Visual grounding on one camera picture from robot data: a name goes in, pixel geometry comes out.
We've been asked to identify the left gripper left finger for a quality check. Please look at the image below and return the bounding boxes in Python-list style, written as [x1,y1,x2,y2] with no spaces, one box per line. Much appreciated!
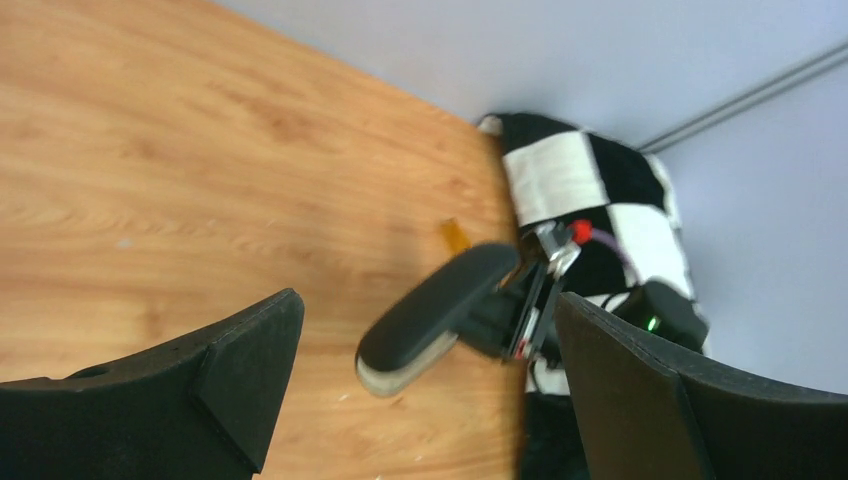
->
[1,289,304,479]

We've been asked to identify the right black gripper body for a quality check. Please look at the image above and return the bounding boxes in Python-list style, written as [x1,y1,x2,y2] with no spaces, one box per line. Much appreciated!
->
[463,261,565,361]

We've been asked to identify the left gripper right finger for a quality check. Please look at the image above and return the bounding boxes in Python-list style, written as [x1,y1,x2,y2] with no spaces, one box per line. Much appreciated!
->
[555,293,847,479]

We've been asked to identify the black glasses case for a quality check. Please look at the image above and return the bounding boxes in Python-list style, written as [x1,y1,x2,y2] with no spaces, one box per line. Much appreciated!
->
[355,243,520,398]

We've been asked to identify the orange sunglasses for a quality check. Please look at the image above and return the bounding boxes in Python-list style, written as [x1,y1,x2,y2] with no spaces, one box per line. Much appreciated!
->
[439,218,472,256]

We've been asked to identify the black white checkered blanket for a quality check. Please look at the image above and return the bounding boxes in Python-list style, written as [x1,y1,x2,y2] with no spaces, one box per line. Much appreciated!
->
[478,113,700,479]

